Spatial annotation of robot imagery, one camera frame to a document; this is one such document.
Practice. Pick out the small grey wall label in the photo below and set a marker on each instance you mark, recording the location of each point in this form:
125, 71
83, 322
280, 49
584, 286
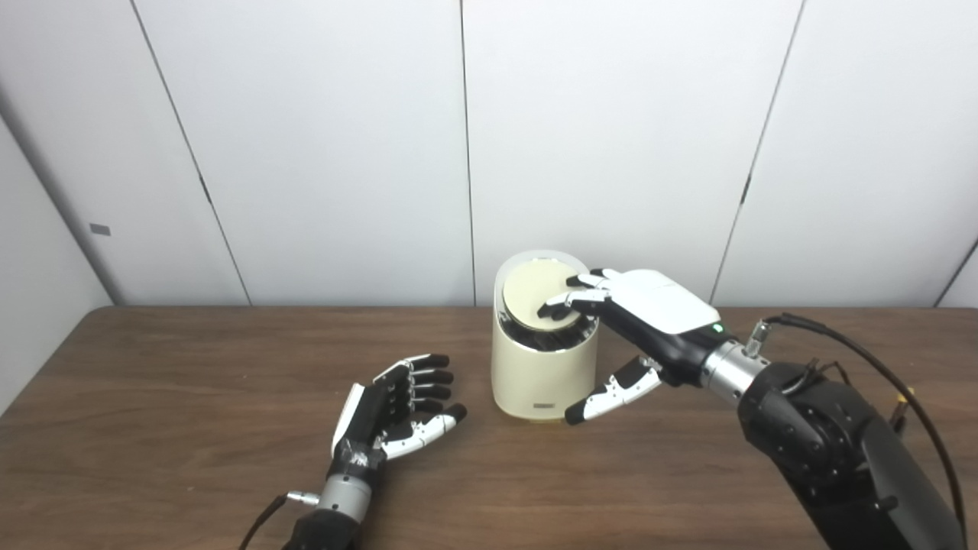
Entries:
100, 229

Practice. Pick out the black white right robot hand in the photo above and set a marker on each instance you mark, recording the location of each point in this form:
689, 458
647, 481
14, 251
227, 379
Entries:
657, 305

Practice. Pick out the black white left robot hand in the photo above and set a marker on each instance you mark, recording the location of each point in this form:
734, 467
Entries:
367, 424

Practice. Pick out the cream-colored round bin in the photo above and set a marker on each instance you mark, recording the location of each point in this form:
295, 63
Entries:
539, 378

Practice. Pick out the cream round bin lid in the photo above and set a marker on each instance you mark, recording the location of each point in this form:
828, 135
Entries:
531, 294

